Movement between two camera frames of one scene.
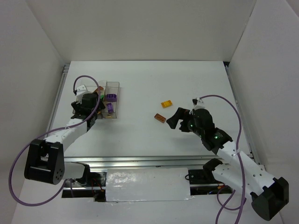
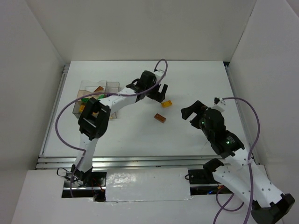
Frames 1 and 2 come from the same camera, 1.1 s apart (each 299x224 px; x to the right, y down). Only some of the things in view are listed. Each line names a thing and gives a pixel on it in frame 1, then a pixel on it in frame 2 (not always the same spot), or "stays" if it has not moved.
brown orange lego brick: x=160 y=118 stays
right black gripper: x=185 y=120 → x=195 y=114
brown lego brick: x=99 y=89 stays
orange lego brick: x=166 y=103 stays
